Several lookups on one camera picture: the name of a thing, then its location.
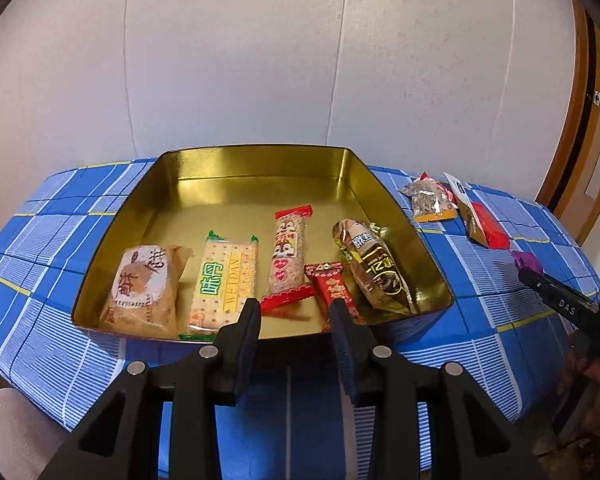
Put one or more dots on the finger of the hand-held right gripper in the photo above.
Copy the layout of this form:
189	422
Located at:
555	292

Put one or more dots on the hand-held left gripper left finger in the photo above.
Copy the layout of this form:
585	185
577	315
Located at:
247	345

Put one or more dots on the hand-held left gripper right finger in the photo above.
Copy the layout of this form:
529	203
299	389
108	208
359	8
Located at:
344	355

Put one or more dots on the purple snack packet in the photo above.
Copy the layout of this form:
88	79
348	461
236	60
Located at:
526	261

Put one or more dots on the yellow green cracker packet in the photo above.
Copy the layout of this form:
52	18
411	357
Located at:
225	280

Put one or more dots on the small red gold candy packet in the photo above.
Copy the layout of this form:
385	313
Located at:
330	285

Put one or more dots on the brown gold snack packet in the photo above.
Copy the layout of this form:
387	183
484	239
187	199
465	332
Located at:
375	270

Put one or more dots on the long red rice bar packet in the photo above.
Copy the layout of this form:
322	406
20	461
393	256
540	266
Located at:
287	260

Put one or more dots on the beige pastry packet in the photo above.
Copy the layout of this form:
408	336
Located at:
140	285

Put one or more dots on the gold tin box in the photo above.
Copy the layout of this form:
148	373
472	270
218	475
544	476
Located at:
255	195

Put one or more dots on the red rectangular snack packet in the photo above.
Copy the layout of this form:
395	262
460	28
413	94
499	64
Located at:
490	227

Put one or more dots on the red white stick packet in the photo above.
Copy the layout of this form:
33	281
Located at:
462	205

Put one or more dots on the clear nut packet orange edge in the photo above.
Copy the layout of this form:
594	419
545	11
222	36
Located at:
432	205

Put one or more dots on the small red white packet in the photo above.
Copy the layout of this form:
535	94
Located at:
437	182

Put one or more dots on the blue plaid blanket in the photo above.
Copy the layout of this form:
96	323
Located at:
45	240

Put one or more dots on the wooden door frame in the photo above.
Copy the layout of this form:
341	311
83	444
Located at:
575	135

